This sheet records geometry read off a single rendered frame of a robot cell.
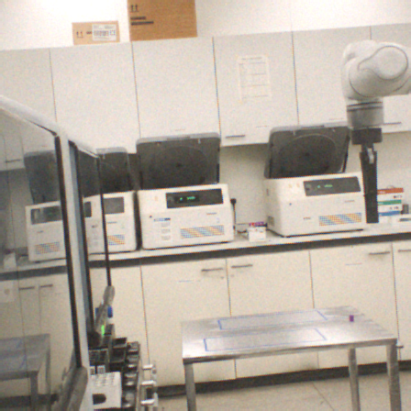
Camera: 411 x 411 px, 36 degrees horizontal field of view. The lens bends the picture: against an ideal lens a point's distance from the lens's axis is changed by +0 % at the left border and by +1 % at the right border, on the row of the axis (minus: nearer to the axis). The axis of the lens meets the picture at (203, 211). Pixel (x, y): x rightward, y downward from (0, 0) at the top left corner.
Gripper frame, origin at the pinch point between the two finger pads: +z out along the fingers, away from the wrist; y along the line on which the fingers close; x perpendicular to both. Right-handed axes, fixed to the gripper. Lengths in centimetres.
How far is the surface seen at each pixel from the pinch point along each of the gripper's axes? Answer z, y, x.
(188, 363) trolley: 39, 6, 51
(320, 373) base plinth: 116, 227, 8
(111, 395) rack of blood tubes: 35, -29, 63
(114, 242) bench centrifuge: 23, 197, 123
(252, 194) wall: 4, 279, 44
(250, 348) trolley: 37, 12, 34
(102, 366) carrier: 32, -16, 68
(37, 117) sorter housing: -24, -57, 62
